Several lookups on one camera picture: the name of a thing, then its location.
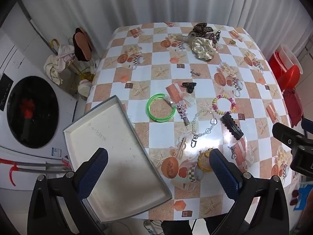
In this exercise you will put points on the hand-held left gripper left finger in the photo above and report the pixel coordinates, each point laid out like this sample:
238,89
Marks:
94,173

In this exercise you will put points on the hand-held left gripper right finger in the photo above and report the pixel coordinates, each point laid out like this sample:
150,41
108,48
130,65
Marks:
223,173

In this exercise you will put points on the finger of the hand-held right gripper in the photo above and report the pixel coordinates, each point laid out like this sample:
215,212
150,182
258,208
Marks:
286,134
307,126

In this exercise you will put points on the small silver charm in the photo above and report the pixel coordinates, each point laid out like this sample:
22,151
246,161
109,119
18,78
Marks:
233,149

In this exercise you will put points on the grey white shallow tray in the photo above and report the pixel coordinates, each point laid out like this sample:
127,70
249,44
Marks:
110,151

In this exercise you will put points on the long black hair clip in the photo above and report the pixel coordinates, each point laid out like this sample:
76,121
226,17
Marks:
232,126

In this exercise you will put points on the beige hair clip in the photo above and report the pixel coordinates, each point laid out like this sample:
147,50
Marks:
182,144

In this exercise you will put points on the silver star hair clip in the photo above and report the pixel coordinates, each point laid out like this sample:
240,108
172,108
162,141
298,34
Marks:
183,112

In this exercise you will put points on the small black hair claw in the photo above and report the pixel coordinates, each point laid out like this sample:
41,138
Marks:
189,87

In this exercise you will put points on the green translucent bangle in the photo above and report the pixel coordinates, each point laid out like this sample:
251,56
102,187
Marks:
156,95

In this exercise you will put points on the dark red cloth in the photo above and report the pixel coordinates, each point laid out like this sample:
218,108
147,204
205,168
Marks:
293,105

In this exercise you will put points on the blue plastic stool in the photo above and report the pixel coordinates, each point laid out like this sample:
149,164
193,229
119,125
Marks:
304,193

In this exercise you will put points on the grey metal pole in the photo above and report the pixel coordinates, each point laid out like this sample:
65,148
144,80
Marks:
44,164

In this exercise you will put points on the red plastic basin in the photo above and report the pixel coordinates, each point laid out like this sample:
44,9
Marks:
289,77

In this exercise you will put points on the white plastic basin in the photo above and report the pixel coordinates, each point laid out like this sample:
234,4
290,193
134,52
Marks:
289,56

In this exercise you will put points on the checked printed tablecloth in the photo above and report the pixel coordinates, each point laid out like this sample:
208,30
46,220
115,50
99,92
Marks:
161,132

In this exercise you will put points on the white power strip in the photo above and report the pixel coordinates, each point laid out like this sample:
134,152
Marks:
150,226

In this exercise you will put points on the red plastic hook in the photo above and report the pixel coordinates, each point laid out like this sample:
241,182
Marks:
12,173

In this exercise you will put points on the cream round container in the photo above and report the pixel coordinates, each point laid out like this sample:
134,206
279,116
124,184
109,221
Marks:
84,89

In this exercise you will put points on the white washing machine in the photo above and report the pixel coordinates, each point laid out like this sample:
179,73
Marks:
31,112

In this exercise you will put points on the small gold brooch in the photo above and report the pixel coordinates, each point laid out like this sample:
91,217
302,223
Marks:
232,41

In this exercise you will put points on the cream cloth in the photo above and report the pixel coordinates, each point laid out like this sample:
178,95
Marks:
55,66

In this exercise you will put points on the cream polka-dot scrunchie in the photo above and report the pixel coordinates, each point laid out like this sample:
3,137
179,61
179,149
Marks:
203,47

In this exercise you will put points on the brown hair claw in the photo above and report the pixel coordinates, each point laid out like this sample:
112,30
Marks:
215,36

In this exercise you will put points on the leopard print scrunchie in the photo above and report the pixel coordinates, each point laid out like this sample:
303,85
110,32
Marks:
201,28

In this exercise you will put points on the grey translucent hair claw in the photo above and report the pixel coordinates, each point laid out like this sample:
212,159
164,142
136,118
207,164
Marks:
185,38

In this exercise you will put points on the white curtain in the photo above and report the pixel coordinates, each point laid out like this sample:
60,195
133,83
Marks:
146,0

